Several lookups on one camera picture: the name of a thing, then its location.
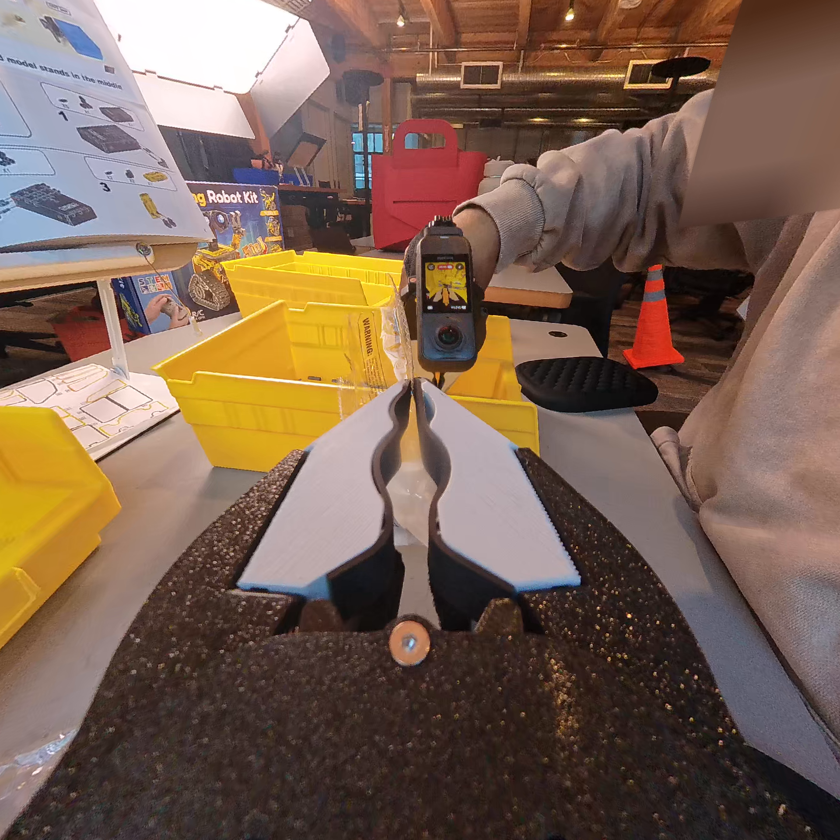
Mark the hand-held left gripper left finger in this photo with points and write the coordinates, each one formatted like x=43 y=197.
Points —
x=315 y=525

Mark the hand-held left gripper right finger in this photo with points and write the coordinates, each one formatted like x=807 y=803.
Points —
x=505 y=525

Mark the small clear bag white label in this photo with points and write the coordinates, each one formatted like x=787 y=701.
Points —
x=374 y=348

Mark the yellow bin with bricks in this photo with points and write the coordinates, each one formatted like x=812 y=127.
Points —
x=302 y=278
x=250 y=407

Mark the yellow storage bin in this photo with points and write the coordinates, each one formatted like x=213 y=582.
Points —
x=46 y=512

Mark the person's right forearm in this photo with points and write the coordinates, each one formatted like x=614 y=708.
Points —
x=604 y=190

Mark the wooden edged background desk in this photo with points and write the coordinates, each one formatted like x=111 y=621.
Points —
x=525 y=282

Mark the grey desk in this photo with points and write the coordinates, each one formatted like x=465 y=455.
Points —
x=617 y=460

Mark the person's right hand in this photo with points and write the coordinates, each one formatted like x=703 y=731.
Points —
x=479 y=243

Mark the black wrist rest pad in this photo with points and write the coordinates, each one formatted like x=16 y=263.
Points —
x=584 y=383

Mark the orange traffic cone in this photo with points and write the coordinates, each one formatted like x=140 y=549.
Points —
x=654 y=335

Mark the printed toy box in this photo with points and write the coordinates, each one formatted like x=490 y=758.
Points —
x=236 y=217

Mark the white air vent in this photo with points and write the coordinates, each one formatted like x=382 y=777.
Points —
x=647 y=75
x=481 y=75

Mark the white printed sheet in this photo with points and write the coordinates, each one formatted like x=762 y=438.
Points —
x=92 y=407

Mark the black round lamp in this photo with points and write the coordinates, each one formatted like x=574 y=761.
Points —
x=680 y=66

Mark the beige booklet stand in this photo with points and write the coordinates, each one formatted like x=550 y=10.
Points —
x=79 y=267

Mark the white studio softbox light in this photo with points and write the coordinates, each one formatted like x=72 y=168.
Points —
x=197 y=40

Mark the clear plastic bag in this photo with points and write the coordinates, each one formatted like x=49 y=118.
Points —
x=33 y=775

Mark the instruction booklet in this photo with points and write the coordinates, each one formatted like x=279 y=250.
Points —
x=79 y=131

